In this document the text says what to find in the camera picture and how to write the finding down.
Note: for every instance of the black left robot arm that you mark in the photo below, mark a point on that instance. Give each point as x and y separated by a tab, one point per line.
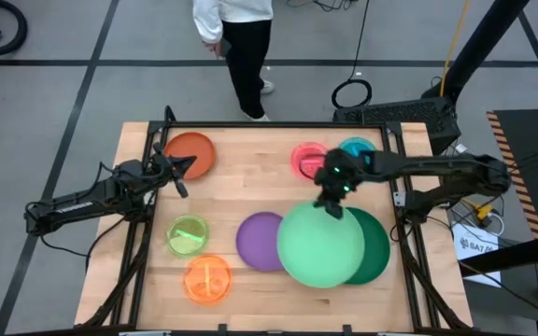
87	198

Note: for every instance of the large light green plate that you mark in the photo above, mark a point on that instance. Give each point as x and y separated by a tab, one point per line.
320	247

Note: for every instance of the white power adapter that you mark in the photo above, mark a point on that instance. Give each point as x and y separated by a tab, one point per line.
461	148

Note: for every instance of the silver metal bracket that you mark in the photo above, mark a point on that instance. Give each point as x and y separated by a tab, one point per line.
399	199

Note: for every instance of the large dark green plate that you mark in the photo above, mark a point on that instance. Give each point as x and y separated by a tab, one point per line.
377	247

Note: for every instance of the black hazard-striped mat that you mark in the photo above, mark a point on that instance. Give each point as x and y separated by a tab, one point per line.
526	140

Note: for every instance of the yellow plug connector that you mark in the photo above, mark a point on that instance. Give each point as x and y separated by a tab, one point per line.
483	211

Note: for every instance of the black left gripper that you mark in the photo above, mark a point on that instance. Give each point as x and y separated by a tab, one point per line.
164	165

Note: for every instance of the person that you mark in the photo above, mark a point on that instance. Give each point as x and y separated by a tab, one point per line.
245	46

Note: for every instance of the purple plastic plate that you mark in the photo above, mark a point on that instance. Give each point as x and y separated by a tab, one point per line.
257	240

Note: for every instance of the translucent green plate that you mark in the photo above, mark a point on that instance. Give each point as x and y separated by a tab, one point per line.
187	235

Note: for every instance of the black metal bar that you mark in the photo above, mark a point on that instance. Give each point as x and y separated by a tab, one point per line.
516	254

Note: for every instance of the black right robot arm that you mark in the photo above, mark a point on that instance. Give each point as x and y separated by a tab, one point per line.
437	170

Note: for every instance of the opaque orange plastic plate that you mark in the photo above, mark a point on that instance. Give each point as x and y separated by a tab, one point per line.
199	149

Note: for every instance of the translucent pink plate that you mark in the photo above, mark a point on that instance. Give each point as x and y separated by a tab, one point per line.
304	161

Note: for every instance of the white paper sign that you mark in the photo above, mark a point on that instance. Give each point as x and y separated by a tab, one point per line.
472	245

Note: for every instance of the black vertical pole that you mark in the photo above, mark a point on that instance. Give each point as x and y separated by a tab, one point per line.
484	42

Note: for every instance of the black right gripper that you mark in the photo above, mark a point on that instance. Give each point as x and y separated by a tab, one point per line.
339	179

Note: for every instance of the translucent blue plate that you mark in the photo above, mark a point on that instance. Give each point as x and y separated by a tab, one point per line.
355	146

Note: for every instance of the translucent orange plate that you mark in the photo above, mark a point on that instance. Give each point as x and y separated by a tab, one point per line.
207	280

